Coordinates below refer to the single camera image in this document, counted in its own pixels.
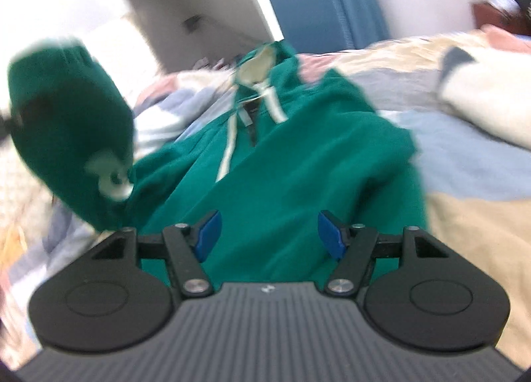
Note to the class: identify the green hoodie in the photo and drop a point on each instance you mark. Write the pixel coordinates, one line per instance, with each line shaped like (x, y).
(290, 158)

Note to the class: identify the dark red box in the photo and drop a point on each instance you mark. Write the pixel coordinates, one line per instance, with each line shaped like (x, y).
(498, 17)

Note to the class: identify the cream white garment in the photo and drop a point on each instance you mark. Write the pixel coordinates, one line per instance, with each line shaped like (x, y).
(498, 91)

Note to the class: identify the patchwork quilt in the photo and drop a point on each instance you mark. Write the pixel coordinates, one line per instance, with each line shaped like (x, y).
(456, 158)

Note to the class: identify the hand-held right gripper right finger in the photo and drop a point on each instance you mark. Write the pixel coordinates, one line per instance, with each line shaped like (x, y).
(330, 234)

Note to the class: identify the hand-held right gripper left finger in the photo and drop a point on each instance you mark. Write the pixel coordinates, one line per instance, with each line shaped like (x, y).
(209, 232)

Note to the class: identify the blue curtain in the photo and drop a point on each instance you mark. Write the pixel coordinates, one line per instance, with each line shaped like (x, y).
(356, 0)

